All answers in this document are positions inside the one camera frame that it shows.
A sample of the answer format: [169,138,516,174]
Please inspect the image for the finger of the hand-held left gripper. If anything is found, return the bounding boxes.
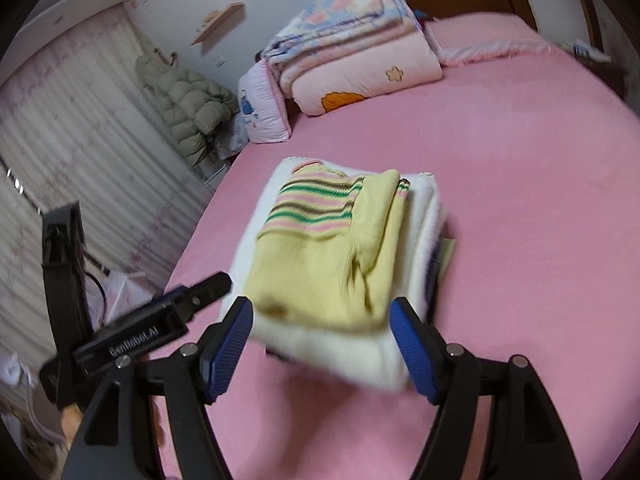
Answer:
[162,271,233,318]

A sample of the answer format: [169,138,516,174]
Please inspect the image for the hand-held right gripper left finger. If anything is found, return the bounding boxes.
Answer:
[60,296,254,480]

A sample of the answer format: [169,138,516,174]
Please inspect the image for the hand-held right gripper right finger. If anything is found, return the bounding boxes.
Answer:
[389,297,583,480]

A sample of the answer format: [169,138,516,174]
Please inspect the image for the stack of clothes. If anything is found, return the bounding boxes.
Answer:
[227,156,448,393]

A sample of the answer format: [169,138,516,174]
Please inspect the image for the yellow striped sweater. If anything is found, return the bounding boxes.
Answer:
[242,160,412,333]

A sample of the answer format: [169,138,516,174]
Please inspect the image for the white plastic bag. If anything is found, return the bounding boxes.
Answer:
[102,270,166,326]

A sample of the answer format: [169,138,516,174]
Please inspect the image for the yellow-green folded garment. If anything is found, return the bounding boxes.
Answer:
[440,237,458,281]

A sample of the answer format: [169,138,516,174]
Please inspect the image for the pink bed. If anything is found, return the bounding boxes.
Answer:
[147,10,640,480]

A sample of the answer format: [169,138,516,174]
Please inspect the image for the olive puffer jacket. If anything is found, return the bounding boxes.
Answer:
[135,52,241,168]

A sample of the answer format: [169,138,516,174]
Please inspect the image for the small printed pillow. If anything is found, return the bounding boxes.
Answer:
[237,58,293,144]

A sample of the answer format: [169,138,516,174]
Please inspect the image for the white floral curtain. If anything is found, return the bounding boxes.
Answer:
[0,7,216,361]

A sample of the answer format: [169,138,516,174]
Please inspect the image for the pink folded quilt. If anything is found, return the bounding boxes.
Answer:
[280,20,445,117]

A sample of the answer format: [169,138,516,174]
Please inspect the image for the blue pink patterned quilt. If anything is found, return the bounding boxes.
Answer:
[262,0,426,78]

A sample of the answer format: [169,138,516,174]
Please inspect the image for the white curtain pelmet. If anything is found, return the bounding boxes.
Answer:
[15,0,136,36]

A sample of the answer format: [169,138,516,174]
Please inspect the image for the pink fringed pillow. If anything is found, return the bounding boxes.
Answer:
[425,12,556,67]

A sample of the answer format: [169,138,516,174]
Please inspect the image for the dark nightstand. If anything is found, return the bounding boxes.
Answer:
[555,37,628,101]

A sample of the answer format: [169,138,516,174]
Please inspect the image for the black cable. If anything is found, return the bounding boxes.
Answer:
[82,250,108,321]

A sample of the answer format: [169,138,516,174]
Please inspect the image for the wooden wall shelf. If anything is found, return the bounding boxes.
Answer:
[190,2,246,47]

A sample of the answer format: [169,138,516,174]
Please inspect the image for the brown wooden door frame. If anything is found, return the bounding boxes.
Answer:
[565,0,606,53]

